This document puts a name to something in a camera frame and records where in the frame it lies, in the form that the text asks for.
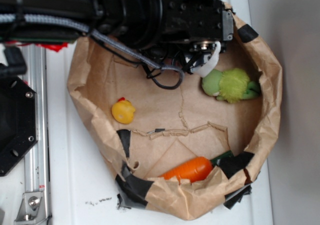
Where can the yellow rubber duck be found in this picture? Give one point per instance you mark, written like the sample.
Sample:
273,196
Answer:
123,111

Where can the green plush toy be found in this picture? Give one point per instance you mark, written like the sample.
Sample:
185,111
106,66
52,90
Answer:
232,85

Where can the aluminium rail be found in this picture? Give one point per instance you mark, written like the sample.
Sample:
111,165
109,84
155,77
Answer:
36,161

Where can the orange plastic carrot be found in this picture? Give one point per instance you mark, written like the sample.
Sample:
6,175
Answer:
196,169

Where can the metal corner bracket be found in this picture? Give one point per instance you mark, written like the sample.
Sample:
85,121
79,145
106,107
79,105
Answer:
33,210

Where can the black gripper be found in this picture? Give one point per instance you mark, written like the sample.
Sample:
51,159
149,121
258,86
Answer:
196,27

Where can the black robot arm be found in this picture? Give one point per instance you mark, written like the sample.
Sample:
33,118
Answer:
146,29

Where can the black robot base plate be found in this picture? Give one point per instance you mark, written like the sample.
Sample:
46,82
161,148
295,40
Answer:
17,122

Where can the brown paper bag tray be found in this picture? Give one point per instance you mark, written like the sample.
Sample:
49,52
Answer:
171,127

